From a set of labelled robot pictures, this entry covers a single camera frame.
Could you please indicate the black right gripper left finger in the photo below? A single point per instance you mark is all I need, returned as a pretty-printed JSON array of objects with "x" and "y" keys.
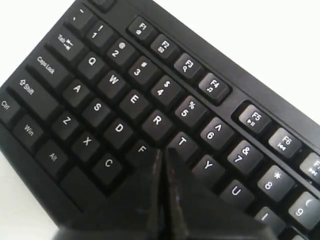
[{"x": 133, "y": 212}]

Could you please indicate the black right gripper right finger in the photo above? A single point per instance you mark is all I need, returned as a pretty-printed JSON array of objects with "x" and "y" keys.
[{"x": 196, "y": 213}]

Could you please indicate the black acer keyboard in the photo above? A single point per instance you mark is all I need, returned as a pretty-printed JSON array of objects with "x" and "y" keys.
[{"x": 114, "y": 80}]

